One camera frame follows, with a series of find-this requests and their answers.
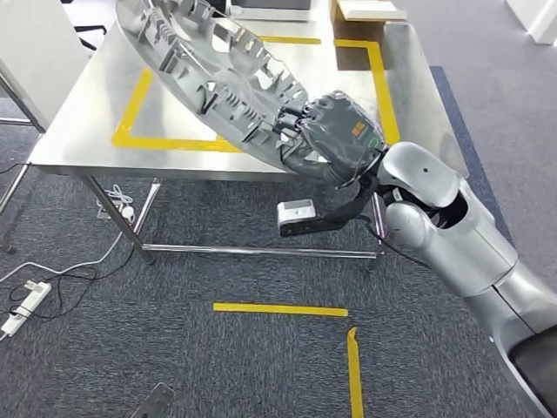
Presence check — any yellow tape angle marking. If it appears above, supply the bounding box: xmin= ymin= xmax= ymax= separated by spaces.
xmin=346 ymin=326 xmax=365 ymax=418

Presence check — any straight yellow tape strip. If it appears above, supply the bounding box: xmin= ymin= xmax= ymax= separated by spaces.
xmin=212 ymin=301 xmax=349 ymax=319

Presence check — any tan box with white lid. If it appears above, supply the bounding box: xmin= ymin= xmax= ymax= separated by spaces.
xmin=328 ymin=0 xmax=408 ymax=25

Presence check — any white panel table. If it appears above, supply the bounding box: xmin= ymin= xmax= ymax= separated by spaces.
xmin=0 ymin=0 xmax=91 ymax=256

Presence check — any black right camera cable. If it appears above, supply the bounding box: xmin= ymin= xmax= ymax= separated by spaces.
xmin=363 ymin=216 xmax=432 ymax=271

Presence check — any stainless steel workbench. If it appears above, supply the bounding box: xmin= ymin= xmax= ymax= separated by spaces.
xmin=26 ymin=0 xmax=471 ymax=273

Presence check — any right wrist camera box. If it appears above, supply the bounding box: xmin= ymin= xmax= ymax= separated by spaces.
xmin=276 ymin=198 xmax=383 ymax=239

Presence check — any white floor box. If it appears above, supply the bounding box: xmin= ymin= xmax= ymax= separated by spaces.
xmin=504 ymin=0 xmax=557 ymax=46

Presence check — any thin black cable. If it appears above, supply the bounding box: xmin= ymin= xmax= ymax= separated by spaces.
xmin=8 ymin=246 xmax=137 ymax=322

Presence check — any grey plastic wheel hubcap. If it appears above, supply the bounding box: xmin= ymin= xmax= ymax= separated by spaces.
xmin=115 ymin=0 xmax=319 ymax=174

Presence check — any white power adapter with cord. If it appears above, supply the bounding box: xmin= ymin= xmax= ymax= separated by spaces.
xmin=95 ymin=183 xmax=137 ymax=225

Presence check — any white power strip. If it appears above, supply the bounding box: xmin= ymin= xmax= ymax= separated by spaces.
xmin=0 ymin=280 xmax=53 ymax=341

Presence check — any white power strip cable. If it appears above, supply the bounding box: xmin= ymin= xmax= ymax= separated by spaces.
xmin=0 ymin=230 xmax=125 ymax=285

